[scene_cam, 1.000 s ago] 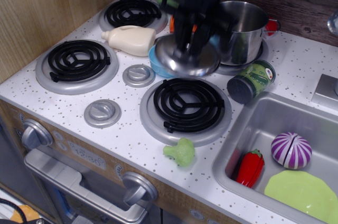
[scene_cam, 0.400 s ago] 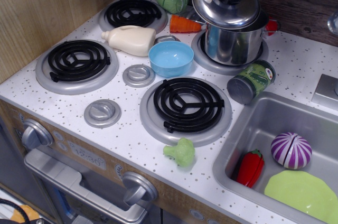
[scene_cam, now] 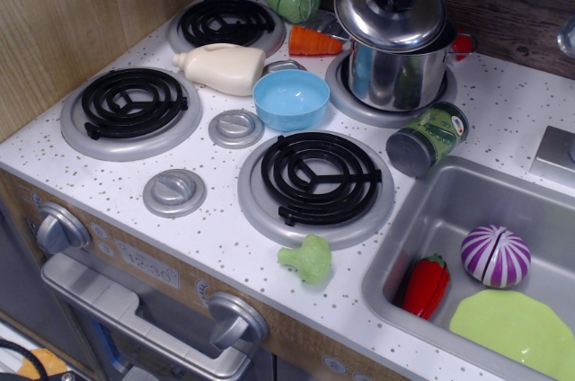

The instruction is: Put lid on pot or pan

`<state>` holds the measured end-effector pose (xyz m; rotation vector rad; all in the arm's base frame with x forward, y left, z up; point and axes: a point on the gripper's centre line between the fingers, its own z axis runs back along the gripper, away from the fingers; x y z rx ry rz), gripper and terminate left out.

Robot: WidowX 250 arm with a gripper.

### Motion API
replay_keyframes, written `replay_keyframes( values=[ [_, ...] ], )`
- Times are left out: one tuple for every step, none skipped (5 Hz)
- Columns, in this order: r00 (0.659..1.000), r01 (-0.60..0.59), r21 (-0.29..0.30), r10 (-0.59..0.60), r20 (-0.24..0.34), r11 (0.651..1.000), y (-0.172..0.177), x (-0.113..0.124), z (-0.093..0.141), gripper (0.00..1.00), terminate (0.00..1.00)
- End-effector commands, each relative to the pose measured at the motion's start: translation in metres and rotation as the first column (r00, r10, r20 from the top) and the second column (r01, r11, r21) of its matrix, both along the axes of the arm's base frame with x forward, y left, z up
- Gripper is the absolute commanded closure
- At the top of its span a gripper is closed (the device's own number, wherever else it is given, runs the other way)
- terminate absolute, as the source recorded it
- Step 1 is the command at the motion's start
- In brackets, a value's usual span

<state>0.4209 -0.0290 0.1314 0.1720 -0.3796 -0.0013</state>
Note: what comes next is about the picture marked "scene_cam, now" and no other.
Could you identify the steel pot lid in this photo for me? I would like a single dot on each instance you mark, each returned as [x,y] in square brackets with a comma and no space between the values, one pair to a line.
[381,26]

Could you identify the stainless steel pot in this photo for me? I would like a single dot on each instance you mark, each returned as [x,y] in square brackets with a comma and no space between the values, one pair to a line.
[374,81]

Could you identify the red toy cup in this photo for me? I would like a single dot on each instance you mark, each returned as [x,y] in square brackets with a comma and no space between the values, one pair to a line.
[464,45]

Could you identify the grey stovetop knob back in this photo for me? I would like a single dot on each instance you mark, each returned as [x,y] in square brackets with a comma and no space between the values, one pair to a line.
[327,23]

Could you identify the grey stovetop knob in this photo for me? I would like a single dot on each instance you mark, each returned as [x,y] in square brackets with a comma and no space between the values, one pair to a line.
[235,129]
[327,23]
[280,65]
[174,193]

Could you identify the green toy cabbage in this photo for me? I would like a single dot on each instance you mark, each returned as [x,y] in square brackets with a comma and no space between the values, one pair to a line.
[294,11]

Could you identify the orange toy carrot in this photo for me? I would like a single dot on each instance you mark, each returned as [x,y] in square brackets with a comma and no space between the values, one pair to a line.
[307,42]

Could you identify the chrome faucet spout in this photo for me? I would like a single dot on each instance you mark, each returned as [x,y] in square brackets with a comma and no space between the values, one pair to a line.
[565,38]

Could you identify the grey stovetop knob rear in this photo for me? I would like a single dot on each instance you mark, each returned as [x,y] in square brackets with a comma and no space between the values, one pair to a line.
[280,65]

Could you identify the light blue plastic bowl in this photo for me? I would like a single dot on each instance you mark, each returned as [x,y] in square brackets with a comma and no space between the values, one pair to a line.
[289,100]

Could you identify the green peas can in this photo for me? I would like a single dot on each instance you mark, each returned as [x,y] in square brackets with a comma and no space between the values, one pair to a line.
[425,141]

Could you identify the back left black burner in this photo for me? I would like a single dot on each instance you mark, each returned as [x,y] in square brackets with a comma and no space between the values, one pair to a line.
[238,22]

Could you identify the black burner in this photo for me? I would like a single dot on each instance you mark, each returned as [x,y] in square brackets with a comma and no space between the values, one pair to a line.
[130,114]
[315,183]
[238,22]

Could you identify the cream toy bottle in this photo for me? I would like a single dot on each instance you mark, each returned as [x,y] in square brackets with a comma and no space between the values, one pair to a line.
[225,67]

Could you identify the silver faucet base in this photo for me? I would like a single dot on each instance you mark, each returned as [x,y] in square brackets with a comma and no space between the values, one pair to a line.
[554,159]

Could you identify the grey stovetop knob middle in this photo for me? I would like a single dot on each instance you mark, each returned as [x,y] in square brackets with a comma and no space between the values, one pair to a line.
[235,129]

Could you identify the silver sink basin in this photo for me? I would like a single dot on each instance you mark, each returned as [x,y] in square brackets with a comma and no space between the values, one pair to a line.
[439,212]

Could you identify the front right black burner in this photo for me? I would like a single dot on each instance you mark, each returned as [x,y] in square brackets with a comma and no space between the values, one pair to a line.
[315,183]

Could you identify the purple toy onion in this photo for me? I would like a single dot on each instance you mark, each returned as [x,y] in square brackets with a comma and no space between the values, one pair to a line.
[495,256]

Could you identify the front left black burner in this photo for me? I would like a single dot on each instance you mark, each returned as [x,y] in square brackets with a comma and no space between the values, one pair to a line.
[130,114]

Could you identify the green toy broccoli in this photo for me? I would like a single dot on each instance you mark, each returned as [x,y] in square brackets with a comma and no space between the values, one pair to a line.
[312,260]

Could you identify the grey stovetop knob front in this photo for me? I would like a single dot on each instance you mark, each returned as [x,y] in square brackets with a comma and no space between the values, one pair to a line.
[174,193]

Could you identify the red toy pepper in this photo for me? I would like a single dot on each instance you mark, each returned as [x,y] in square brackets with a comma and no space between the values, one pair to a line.
[427,286]

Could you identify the light green plate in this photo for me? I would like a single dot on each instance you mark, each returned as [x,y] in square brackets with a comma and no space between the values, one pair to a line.
[518,327]

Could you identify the oven clock display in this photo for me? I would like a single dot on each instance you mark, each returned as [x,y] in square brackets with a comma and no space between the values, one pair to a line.
[148,264]

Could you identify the right oven dial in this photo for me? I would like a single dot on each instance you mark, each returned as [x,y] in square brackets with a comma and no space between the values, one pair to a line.
[235,320]

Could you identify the oven dial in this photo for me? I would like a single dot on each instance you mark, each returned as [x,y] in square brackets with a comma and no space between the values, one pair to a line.
[235,320]
[60,229]

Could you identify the left oven dial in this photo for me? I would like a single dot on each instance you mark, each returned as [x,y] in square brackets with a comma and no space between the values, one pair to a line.
[60,229]

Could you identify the orange yellow object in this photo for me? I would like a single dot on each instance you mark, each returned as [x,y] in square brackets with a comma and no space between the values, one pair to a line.
[52,364]

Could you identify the silver oven door handle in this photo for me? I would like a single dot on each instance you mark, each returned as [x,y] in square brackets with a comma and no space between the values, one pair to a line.
[110,303]

